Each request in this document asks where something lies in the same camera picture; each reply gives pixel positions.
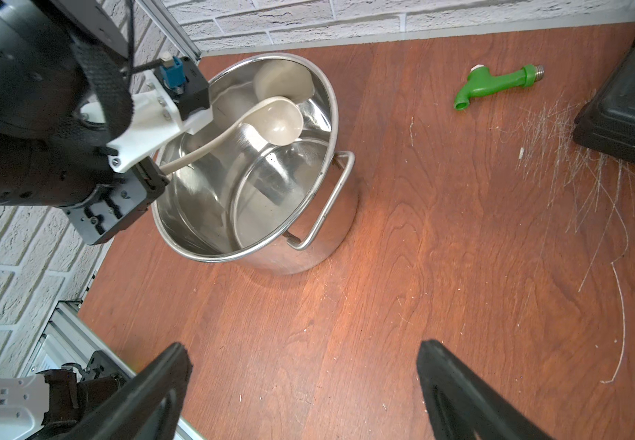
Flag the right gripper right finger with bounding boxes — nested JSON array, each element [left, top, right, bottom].
[[416, 340, 550, 439]]

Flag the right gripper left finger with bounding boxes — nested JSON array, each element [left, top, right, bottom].
[[69, 343, 193, 439]]

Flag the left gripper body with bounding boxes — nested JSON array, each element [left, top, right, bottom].
[[62, 158, 169, 246]]

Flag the stainless steel pot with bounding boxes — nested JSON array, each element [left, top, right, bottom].
[[152, 53, 358, 275]]

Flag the beige plastic ladle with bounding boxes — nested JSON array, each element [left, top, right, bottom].
[[160, 96, 304, 175]]

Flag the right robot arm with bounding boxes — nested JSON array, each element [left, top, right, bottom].
[[0, 340, 548, 439]]

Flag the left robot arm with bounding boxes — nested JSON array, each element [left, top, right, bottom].
[[0, 1, 167, 245]]

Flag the green plastic tap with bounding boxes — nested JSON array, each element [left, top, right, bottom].
[[454, 64, 544, 111]]

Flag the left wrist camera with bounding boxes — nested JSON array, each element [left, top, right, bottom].
[[107, 57, 213, 173]]

